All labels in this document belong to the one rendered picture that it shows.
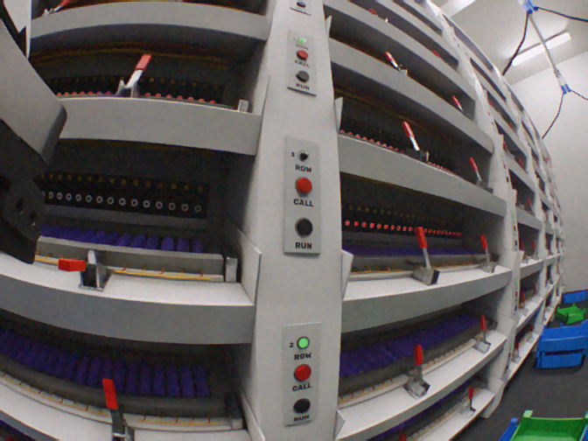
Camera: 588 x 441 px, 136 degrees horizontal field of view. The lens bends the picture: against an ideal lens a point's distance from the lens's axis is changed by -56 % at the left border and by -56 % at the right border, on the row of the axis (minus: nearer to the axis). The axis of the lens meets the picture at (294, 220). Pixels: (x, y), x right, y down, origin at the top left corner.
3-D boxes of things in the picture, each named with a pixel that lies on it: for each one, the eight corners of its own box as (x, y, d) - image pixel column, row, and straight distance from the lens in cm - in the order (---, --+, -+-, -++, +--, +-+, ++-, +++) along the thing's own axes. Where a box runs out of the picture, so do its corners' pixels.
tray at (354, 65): (493, 154, 87) (493, 112, 91) (324, 58, 43) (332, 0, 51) (444, 151, 97) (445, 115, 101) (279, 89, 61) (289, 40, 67)
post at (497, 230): (499, 405, 103) (435, 5, 149) (487, 418, 96) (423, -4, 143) (456, 396, 110) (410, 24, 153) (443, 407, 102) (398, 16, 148)
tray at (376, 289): (507, 284, 81) (520, 236, 80) (332, 334, 31) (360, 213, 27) (457, 265, 89) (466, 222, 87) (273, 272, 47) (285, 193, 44)
